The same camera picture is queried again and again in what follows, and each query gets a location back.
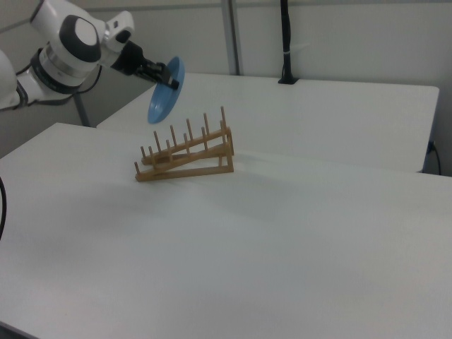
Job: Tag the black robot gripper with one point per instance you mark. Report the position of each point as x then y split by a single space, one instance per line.
129 58

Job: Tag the blue round plate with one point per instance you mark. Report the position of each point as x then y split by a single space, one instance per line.
160 106

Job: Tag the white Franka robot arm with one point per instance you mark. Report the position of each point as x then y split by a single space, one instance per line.
77 39

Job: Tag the wooden plate rack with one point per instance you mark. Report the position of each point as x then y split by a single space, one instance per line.
183 172

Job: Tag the grey metal table leg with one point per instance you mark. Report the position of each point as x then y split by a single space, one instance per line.
82 109

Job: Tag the white zip tie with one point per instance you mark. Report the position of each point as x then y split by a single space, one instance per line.
298 47

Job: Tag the grey metal wall post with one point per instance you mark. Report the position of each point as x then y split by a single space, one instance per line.
233 35

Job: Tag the black camera pole with clamp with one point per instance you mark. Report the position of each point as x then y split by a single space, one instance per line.
286 35

